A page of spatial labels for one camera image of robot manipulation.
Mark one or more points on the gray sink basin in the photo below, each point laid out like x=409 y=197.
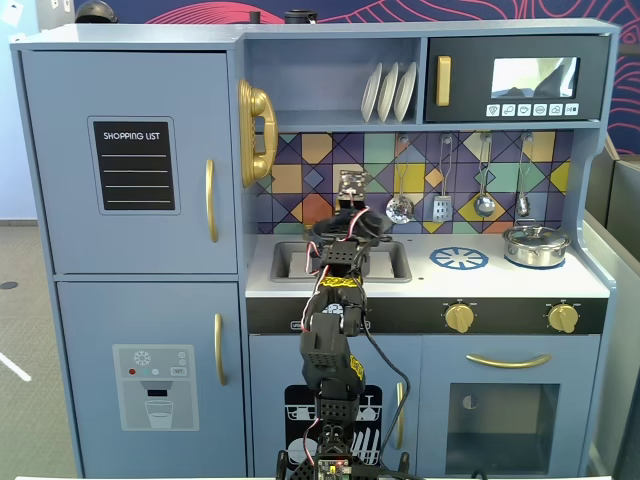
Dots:
x=400 y=262

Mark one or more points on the white plate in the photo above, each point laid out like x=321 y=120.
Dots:
x=405 y=92
x=387 y=95
x=370 y=95

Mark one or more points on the black shopping list board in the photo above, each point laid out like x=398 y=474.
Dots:
x=134 y=165

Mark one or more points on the shiny steel pot lid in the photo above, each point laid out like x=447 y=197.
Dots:
x=535 y=235

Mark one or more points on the blue freezer door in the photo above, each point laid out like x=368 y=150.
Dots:
x=85 y=320

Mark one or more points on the steel slotted spatula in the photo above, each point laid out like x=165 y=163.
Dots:
x=442 y=209

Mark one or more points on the round floor socket cover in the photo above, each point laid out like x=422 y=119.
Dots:
x=8 y=285

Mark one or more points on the white floor tape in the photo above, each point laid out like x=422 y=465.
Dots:
x=14 y=366

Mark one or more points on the blue oven door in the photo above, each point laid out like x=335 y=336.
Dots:
x=435 y=420

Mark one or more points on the steel slotted spoon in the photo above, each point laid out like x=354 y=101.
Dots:
x=399 y=210

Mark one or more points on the white wall outlet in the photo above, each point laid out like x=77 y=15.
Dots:
x=11 y=11

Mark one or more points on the gold toy telephone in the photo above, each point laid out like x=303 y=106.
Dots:
x=260 y=105

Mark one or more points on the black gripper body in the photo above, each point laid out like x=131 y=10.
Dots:
x=369 y=223

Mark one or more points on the black toy microwave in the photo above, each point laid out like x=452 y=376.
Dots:
x=470 y=75

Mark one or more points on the blue dishwasher door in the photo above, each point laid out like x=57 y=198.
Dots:
x=267 y=380

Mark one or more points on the steel ladle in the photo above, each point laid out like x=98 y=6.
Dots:
x=484 y=205

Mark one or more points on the gold stove knob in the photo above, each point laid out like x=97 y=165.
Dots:
x=459 y=318
x=563 y=318

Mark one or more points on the blue toy kitchen unit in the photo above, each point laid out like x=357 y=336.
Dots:
x=150 y=35

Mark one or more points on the small black cap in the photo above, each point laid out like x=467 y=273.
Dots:
x=254 y=17

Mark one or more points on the black rounded helmet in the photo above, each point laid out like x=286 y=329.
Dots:
x=96 y=11

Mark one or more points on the blue fridge door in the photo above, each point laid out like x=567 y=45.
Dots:
x=60 y=225

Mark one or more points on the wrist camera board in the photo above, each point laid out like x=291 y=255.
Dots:
x=352 y=184

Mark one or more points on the black cylinder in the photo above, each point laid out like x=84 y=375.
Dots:
x=299 y=17

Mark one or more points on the small steel whisk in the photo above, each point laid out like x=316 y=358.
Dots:
x=523 y=205

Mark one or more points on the green controller board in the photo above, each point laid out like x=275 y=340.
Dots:
x=334 y=468

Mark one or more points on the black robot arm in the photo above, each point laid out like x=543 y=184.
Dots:
x=330 y=360

